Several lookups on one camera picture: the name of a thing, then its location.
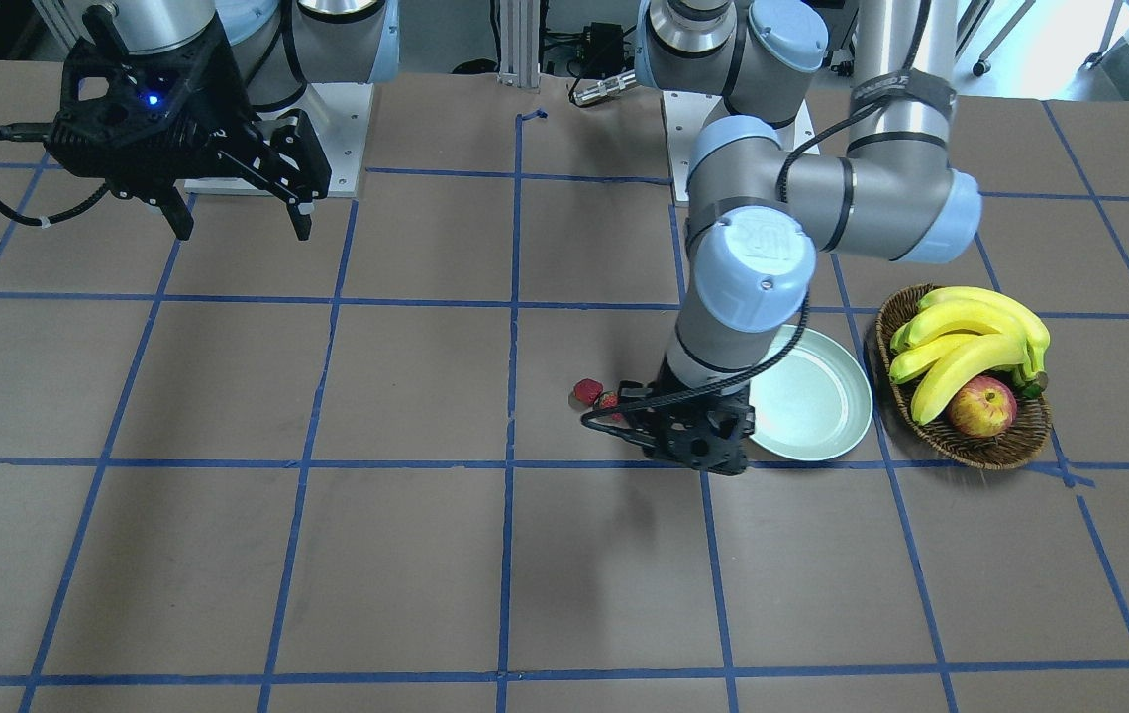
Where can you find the brown wicker basket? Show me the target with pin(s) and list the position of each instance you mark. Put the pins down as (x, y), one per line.
(1016, 446)

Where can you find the silver cylinder connector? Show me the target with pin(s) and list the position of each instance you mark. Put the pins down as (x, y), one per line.
(605, 89)

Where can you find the yellow banana bunch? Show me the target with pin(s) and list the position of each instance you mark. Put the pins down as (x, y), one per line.
(957, 334)

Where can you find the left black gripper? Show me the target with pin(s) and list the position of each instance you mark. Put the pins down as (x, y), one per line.
(667, 398)

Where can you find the aluminium frame post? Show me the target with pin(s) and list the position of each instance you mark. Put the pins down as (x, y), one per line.
(519, 25)

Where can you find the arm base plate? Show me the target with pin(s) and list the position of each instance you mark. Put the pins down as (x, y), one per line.
(341, 115)
(686, 114)

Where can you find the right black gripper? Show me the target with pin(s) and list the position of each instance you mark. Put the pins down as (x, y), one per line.
(218, 107)

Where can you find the red apple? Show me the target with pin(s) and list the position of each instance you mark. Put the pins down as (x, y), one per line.
(983, 408)

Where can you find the light green plate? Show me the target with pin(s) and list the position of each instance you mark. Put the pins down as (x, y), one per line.
(813, 405)

